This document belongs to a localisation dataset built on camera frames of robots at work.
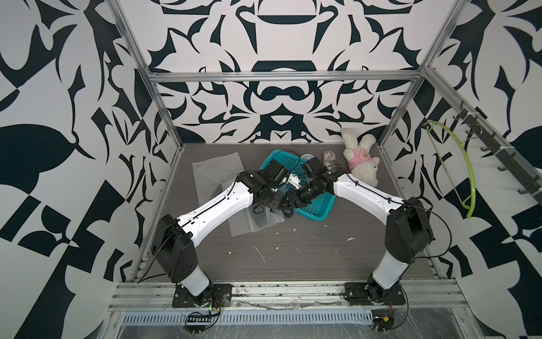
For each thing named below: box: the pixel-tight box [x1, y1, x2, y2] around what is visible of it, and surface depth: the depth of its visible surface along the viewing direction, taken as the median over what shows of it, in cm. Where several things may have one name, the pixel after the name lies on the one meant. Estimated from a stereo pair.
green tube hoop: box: [423, 120, 477, 219], surface depth 74 cm
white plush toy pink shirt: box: [341, 127, 381, 188], surface depth 107 cm
